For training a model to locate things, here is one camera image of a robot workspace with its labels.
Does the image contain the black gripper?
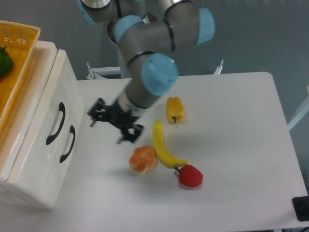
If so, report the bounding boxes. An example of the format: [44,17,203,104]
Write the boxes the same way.
[87,98,144,144]

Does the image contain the white top drawer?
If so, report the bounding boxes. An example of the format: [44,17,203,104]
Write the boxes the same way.
[7,50,81,179]

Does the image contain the white drawer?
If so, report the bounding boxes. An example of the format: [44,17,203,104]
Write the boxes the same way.
[7,50,81,179]
[14,96,85,210]

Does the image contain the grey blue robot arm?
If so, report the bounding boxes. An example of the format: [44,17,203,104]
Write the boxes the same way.
[77,0,215,143]

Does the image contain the white drawer cabinet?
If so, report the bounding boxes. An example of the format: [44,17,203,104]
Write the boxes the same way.
[0,40,85,210]

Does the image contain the white lower drawer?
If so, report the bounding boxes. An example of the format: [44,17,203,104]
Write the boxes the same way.
[14,96,85,210]

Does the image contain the round twisted bread roll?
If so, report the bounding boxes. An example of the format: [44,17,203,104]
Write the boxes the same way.
[128,145,157,174]

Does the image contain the yellow banana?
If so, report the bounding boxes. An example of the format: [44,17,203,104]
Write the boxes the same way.
[152,119,188,168]

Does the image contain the yellow bell pepper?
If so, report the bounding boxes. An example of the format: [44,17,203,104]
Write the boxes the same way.
[166,97,184,123]

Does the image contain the red bell pepper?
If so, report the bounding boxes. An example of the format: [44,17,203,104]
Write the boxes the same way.
[174,164,204,188]

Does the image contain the green bell pepper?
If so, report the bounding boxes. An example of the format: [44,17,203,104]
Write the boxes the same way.
[0,46,13,76]

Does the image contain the orange plastic basket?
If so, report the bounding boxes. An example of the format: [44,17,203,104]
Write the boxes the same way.
[0,20,41,128]

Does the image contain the black device at edge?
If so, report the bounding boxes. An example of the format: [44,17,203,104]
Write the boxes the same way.
[292,196,309,221]

